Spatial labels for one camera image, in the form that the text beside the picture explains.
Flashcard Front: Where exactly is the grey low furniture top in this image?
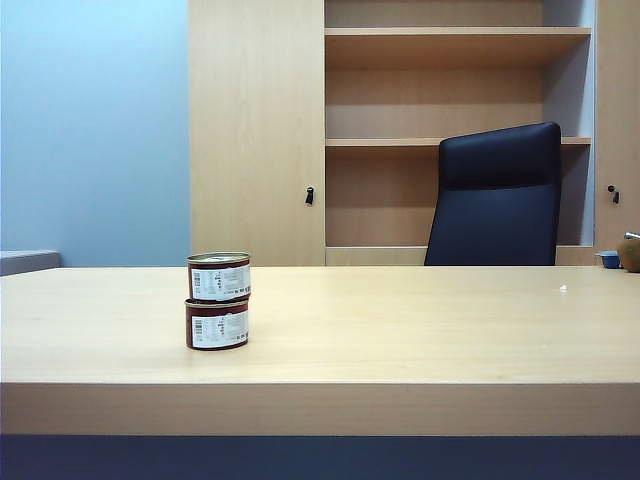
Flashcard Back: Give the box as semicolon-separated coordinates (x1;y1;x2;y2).
0;248;63;277

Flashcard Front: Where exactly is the small blue cup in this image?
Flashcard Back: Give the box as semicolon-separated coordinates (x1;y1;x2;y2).
593;249;623;270

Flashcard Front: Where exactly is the black office chair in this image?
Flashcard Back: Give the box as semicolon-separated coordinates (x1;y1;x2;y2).
423;121;563;267

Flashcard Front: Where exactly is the red tomato can white label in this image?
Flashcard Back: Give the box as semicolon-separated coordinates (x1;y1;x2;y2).
186;251;252;303
183;297;251;352

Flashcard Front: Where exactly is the light wooden shelf cabinet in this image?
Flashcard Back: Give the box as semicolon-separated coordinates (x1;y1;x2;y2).
188;0;640;267

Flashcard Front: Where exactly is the brown round fruit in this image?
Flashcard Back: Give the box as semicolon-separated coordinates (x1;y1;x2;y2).
617;230;640;274

